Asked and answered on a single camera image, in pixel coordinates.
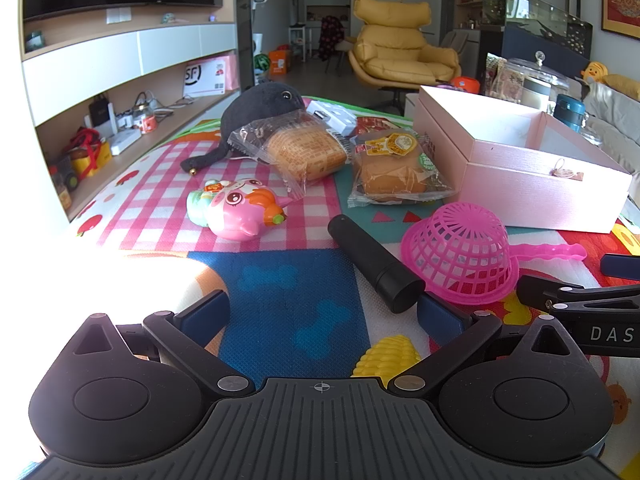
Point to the white wall switch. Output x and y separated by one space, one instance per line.
118 15

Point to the orange bucket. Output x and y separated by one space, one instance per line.
464 84

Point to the yellow cushion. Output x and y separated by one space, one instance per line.
622 85

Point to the white stool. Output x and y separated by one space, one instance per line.
300 35

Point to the toy truck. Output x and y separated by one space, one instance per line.
65 176

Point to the pink cardboard box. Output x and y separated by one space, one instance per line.
525 195

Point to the orange box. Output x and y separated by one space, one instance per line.
280 62

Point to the yellow label bread packet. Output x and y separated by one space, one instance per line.
390 175

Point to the watermelon ball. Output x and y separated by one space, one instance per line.
262 63

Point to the white wooden tv cabinet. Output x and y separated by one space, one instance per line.
175 42

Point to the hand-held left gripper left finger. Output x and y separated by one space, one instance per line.
205 316

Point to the small glass jar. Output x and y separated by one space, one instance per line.
593 135

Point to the brown cakes packet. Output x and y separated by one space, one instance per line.
372 124

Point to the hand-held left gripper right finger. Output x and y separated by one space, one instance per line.
440 319

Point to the small white box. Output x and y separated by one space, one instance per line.
335 117

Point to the glass jar with red label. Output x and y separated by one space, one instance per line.
146 120

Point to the colourful play mat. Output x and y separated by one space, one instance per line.
300 280

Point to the black paper bag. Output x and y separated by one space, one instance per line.
99 112

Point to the yellow armchair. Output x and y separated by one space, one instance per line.
395 45

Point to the yellow toy corn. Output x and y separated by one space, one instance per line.
387 357

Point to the large glass jar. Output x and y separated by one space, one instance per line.
515 77

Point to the beige sofa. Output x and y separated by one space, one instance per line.
612 125

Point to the pink plastic colander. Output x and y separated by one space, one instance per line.
460 250

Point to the teal thermos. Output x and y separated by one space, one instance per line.
569 112

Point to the glass fish tank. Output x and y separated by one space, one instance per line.
540 20

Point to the black cylinder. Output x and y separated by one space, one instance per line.
370 260

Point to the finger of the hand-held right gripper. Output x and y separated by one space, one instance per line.
622 266
540 290

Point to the clear bread packet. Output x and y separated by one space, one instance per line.
305 152

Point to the red yellow toy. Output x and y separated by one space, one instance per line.
90 155

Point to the white router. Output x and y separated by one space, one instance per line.
124 142

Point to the white stick vacuum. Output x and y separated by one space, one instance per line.
259 2

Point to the yellow duck toy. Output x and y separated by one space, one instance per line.
594 71

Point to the pink cat toy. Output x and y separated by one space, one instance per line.
230 210

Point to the white pink courier bag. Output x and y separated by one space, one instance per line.
205 77

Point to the white thermos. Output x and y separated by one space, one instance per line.
537 92

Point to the dark patterned chair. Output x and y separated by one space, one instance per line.
331 40

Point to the small shelf ornament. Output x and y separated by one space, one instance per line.
168 18

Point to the black plush toy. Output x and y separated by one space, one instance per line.
255 105

